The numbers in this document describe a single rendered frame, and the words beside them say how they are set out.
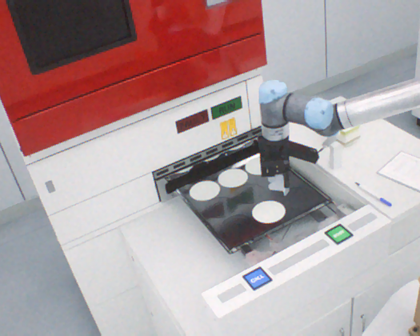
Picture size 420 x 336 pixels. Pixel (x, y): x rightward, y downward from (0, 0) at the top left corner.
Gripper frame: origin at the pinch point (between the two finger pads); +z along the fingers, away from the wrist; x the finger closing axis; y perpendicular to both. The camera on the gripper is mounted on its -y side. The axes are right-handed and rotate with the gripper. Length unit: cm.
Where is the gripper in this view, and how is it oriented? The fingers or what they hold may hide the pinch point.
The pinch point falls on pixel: (287, 190)
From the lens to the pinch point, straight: 151.2
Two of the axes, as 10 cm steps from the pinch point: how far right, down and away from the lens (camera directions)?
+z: 1.3, 8.1, 5.8
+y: -9.9, 0.9, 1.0
